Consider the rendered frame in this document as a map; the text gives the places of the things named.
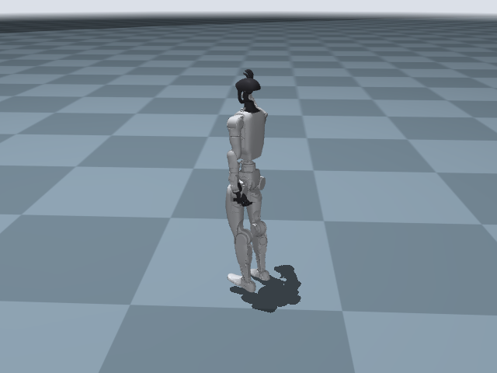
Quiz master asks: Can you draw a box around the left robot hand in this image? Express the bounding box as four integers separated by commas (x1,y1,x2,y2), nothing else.
232,183,252,207

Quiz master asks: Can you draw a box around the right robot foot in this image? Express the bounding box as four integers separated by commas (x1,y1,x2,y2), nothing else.
251,268,270,281

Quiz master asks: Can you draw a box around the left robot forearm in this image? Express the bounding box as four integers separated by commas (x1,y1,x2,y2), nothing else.
227,151,240,191

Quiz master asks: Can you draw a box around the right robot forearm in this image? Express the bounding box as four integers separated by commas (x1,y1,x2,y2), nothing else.
242,93,258,107

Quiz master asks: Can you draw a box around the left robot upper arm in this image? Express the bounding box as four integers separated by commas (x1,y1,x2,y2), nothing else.
227,115,243,160

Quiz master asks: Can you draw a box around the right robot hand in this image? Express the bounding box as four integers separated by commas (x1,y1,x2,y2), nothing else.
242,69,253,99

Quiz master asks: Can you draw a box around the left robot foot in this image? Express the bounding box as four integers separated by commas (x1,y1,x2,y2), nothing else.
228,274,255,292

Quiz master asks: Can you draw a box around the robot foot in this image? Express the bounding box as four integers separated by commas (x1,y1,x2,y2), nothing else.
228,274,255,292
251,268,270,281

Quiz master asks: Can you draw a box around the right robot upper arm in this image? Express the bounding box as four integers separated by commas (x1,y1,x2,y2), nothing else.
257,107,268,123

